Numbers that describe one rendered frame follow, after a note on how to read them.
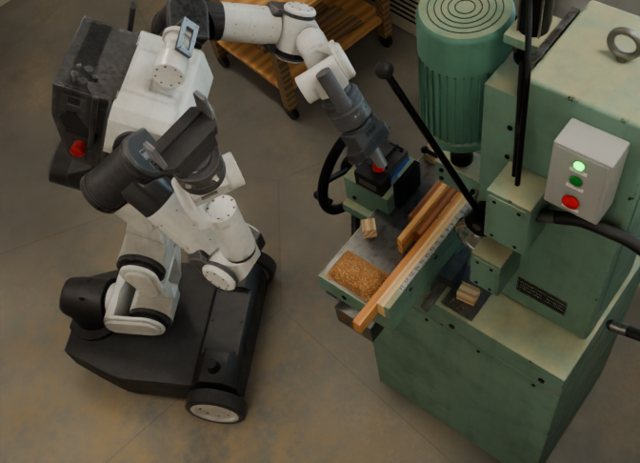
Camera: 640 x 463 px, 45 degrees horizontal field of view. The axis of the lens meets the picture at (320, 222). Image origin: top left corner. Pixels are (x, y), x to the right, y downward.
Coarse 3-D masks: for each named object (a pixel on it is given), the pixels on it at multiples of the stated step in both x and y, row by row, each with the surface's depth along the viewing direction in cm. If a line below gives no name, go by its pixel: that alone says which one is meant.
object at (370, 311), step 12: (456, 192) 183; (432, 228) 178; (420, 240) 177; (408, 252) 176; (396, 276) 173; (384, 288) 171; (372, 300) 170; (360, 312) 169; (372, 312) 170; (360, 324) 167
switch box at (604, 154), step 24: (576, 120) 122; (576, 144) 119; (600, 144) 119; (624, 144) 118; (552, 168) 125; (600, 168) 118; (552, 192) 130; (576, 192) 126; (600, 192) 122; (600, 216) 128
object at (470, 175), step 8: (448, 152) 174; (440, 168) 173; (456, 168) 171; (464, 168) 171; (472, 168) 170; (440, 176) 176; (448, 176) 174; (464, 176) 170; (472, 176) 169; (448, 184) 177; (472, 184) 170
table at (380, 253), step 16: (432, 176) 192; (416, 192) 190; (352, 208) 193; (384, 224) 186; (400, 224) 185; (352, 240) 184; (368, 240) 184; (384, 240) 183; (336, 256) 182; (368, 256) 181; (384, 256) 181; (400, 256) 180; (448, 256) 183; (320, 272) 181; (432, 272) 179; (336, 288) 178; (416, 288) 175; (352, 304) 179; (384, 320) 174; (400, 320) 177
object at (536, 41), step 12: (540, 0) 122; (552, 0) 123; (540, 12) 123; (552, 12) 127; (516, 24) 130; (540, 24) 125; (552, 24) 129; (504, 36) 130; (516, 36) 129; (540, 36) 128; (516, 48) 133; (516, 60) 134
